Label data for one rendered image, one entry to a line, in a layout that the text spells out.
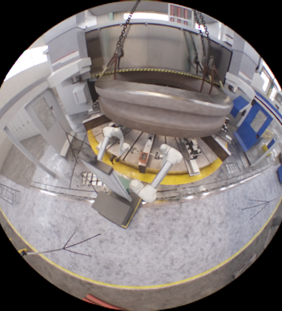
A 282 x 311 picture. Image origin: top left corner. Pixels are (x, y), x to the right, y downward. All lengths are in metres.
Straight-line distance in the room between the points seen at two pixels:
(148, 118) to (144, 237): 2.57
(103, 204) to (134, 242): 1.25
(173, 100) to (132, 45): 3.48
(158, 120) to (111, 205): 1.78
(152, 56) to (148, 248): 6.07
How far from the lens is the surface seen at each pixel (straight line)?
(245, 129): 5.98
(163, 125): 2.06
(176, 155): 1.22
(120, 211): 1.56
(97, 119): 3.53
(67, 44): 3.88
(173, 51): 4.92
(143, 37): 4.79
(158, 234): 2.44
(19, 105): 3.09
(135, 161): 2.39
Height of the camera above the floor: 2.37
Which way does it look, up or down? 56 degrees down
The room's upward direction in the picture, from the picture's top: 1 degrees counter-clockwise
